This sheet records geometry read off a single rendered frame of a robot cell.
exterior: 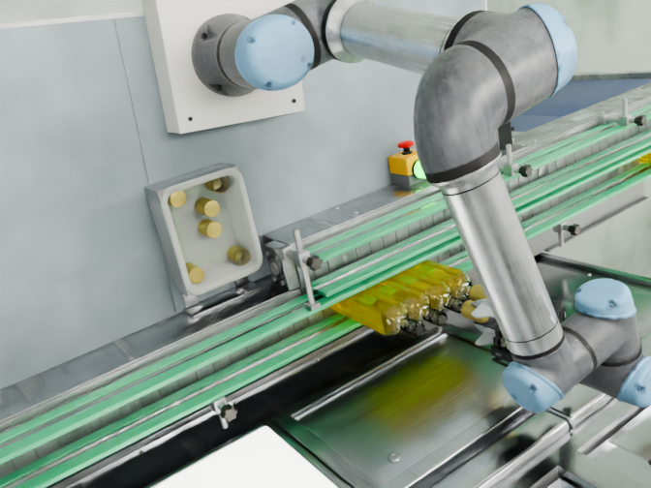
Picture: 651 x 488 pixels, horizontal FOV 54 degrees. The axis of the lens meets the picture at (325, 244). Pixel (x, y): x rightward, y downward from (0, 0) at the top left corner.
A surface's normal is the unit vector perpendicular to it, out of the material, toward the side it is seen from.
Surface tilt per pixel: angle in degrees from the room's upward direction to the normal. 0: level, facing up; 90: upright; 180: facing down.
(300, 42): 12
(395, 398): 90
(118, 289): 0
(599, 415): 90
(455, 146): 44
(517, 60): 24
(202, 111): 4
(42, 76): 0
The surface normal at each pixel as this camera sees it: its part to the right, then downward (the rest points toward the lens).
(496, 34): -0.10, -0.66
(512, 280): -0.07, 0.33
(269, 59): 0.39, 0.29
